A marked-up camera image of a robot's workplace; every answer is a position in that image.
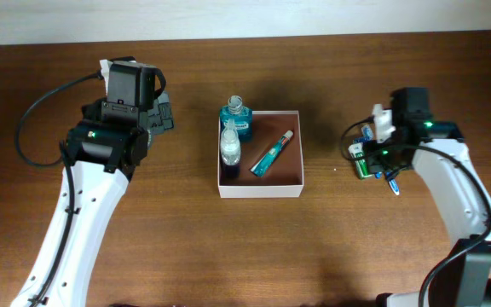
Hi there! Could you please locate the left black cable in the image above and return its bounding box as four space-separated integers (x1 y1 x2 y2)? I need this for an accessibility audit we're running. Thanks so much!
14 71 104 168

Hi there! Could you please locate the teal toothpaste tube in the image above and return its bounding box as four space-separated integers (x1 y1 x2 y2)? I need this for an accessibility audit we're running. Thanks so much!
250 130 294 177

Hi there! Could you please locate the teal mouthwash bottle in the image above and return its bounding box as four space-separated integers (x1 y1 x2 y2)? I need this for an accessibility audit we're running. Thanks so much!
219 96 253 142

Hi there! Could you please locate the green Dettol soap bar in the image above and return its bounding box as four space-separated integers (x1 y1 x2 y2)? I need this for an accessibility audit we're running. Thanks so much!
348 142 373 180

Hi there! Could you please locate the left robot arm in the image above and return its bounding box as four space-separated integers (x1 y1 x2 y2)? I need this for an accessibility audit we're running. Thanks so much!
12 56 175 306

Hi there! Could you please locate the clear pump soap bottle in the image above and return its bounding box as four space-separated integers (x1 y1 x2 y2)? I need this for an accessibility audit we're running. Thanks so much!
219 119 241 179

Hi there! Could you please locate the white cardboard box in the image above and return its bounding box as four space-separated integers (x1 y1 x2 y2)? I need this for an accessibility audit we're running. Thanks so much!
217 110 304 198

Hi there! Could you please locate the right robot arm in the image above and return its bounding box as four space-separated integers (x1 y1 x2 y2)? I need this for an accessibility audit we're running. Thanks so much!
363 87 491 307

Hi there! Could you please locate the blue white toothbrush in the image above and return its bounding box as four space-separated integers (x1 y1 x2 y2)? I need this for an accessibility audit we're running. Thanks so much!
361 124 400 195

